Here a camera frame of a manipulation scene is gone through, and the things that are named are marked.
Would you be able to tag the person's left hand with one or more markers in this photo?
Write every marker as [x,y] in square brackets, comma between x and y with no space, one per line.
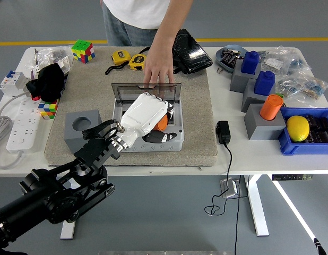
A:
[158,69]

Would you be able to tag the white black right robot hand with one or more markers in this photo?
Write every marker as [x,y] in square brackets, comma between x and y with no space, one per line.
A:
[319,248]

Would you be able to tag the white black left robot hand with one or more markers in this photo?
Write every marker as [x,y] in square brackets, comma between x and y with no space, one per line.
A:
[142,114]

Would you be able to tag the orange cylinder battery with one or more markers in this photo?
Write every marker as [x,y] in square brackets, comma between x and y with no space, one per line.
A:
[161,124]
[270,107]

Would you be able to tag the smoky transparent box lid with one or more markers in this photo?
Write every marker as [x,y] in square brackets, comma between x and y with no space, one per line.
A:
[124,91]

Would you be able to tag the person's left forearm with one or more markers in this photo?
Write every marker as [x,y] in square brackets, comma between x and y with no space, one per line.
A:
[168,33]

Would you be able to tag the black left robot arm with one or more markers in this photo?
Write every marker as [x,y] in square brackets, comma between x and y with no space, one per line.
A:
[60,191]

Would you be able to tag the grey plastic junction box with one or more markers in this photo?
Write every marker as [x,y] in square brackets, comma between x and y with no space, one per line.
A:
[158,147]

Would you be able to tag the grey cube battery holder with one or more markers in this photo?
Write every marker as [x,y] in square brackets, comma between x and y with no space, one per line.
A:
[238,81]
[73,138]
[262,128]
[250,101]

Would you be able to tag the blue square battery block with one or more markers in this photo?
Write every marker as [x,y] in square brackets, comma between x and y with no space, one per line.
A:
[264,83]
[250,62]

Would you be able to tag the yellow tape measure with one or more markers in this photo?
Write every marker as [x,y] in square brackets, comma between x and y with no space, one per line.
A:
[121,57]
[137,62]

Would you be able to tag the black glossy pouch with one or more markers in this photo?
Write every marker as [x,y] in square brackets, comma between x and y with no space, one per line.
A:
[193,55]

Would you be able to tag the grey-brown fabric mat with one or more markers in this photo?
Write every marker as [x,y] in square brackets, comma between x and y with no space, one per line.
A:
[196,106]

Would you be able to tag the person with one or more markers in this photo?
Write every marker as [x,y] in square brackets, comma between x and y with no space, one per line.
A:
[137,13]

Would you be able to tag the blue-grey shallow dish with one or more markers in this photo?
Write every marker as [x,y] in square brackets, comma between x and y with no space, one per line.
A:
[219,59]

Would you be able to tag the black printed capacitor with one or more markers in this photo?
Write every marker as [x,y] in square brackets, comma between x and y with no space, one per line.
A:
[225,55]
[232,61]

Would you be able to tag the white table leg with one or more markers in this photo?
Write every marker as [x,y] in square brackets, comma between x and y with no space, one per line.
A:
[257,207]
[67,231]

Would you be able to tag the black table control panel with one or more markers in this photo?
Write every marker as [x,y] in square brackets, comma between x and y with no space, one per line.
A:
[291,177]

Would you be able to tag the multicoloured puzzle cube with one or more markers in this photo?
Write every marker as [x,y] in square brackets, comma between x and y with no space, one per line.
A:
[48,110]
[83,51]

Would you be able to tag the black power adapter plug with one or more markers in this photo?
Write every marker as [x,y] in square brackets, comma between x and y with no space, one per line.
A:
[223,132]

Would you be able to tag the clear bag white sockets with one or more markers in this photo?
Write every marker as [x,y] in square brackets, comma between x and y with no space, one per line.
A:
[64,65]

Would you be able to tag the black cloth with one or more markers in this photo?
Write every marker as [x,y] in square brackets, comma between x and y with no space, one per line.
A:
[50,82]

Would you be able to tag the blue plastic parts bin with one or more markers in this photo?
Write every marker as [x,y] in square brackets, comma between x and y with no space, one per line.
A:
[304,148]

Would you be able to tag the clear bag dark screws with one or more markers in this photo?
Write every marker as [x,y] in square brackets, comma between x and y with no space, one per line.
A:
[58,53]

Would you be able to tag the black cylindrical capacitor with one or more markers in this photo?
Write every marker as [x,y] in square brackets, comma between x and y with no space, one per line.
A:
[313,122]
[326,124]
[320,137]

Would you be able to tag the clear bag white connectors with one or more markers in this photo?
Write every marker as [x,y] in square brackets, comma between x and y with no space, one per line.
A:
[274,63]

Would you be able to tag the white power strip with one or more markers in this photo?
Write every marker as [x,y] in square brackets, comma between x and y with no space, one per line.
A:
[26,127]

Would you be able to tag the yellow lemon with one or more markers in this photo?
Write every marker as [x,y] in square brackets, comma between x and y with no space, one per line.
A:
[298,128]

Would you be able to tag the thin metal rod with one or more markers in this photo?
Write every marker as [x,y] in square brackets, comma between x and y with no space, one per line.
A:
[35,55]

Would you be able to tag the small green object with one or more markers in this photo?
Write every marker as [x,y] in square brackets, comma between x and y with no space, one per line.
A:
[280,95]

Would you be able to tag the clear bag dark components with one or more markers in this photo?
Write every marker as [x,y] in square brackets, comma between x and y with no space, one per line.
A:
[288,86]

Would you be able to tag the white circuit breaker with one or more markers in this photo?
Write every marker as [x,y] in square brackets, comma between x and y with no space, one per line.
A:
[11,82]

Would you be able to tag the clear bag blue components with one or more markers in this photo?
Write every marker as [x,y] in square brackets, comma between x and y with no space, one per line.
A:
[299,65]

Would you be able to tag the clear bag brown components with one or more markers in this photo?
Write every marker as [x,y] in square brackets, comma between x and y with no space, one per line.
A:
[314,89]

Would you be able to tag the silver metal floor bracket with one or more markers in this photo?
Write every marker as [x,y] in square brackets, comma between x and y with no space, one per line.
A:
[230,190]

